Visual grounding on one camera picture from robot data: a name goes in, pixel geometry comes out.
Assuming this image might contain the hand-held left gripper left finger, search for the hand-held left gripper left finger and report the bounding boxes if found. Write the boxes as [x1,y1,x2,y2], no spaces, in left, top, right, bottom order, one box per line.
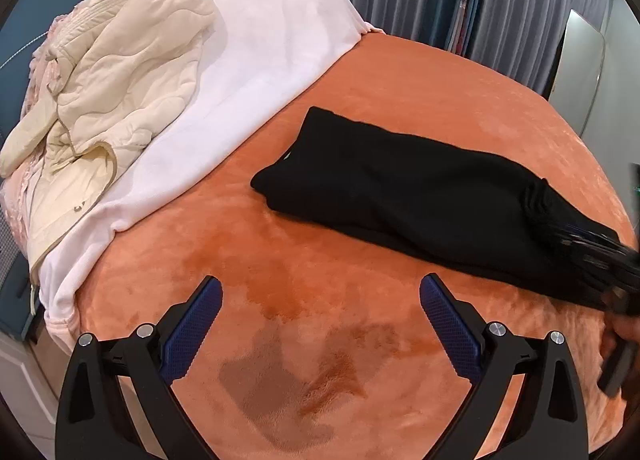
[55,275,223,460]

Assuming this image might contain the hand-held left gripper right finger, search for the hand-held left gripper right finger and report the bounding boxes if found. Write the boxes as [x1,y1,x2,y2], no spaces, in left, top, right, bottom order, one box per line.
[419,273,591,460]

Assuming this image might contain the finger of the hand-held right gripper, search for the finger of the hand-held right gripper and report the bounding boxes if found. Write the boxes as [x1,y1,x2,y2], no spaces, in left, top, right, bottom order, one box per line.
[552,220,640,313]

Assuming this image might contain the black pants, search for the black pants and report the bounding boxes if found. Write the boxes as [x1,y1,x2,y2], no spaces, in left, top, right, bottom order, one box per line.
[250,106,623,303]

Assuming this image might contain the orange plush blanket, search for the orange plush blanket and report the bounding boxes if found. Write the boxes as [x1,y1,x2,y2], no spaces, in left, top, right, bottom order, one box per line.
[47,33,636,460]

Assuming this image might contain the blue upholstered headboard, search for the blue upholstered headboard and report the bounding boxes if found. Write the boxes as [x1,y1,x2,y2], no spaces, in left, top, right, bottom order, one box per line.
[0,255,45,342]

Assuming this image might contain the white bedside cabinet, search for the white bedside cabinet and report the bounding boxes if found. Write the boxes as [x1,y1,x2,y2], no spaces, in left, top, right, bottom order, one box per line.
[0,330,58,427]

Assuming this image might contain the pink ruffled cloth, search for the pink ruffled cloth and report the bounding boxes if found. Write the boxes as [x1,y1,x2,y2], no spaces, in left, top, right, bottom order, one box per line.
[0,10,68,253]

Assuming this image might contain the cream quilted jacket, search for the cream quilted jacket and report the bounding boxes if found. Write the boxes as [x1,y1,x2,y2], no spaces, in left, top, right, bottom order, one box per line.
[0,0,217,316]

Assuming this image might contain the white blanket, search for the white blanket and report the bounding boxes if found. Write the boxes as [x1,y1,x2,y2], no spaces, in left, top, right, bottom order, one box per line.
[30,0,386,341]

